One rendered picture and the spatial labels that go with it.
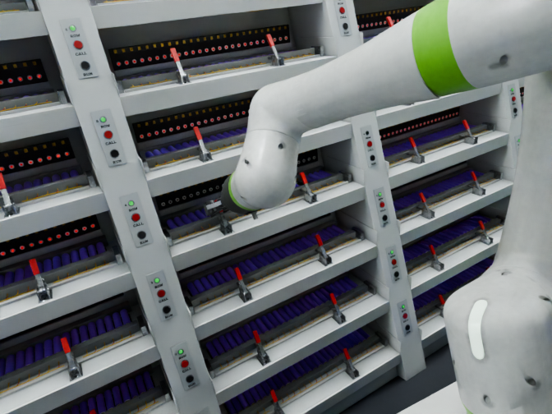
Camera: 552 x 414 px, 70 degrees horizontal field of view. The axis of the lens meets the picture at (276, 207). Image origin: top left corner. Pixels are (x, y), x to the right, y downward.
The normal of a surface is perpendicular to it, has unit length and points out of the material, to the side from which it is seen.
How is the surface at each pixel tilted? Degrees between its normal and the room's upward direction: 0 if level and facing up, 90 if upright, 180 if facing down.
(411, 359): 90
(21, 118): 107
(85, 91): 90
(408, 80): 118
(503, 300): 9
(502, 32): 101
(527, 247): 82
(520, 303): 18
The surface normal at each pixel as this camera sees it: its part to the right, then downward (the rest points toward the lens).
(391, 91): -0.53, 0.77
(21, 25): 0.49, 0.33
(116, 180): 0.44, 0.07
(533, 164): -0.89, 0.23
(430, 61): -0.67, 0.53
